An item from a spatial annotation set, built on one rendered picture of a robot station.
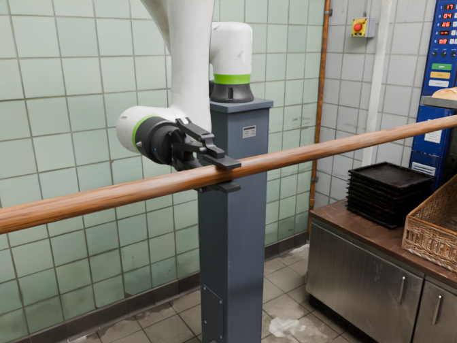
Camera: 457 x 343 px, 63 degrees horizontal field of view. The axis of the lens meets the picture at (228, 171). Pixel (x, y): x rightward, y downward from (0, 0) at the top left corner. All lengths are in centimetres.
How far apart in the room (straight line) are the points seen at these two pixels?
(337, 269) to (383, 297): 25
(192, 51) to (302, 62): 153
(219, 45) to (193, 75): 36
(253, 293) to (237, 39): 96
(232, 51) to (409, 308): 123
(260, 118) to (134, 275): 118
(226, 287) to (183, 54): 89
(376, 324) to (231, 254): 83
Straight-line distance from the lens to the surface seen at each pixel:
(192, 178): 56
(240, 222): 135
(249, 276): 151
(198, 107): 91
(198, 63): 91
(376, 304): 188
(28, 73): 169
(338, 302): 204
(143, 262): 210
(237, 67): 124
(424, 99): 155
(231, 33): 123
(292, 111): 237
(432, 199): 182
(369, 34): 225
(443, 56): 205
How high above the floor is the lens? 139
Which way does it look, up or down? 19 degrees down
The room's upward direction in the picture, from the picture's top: straight up
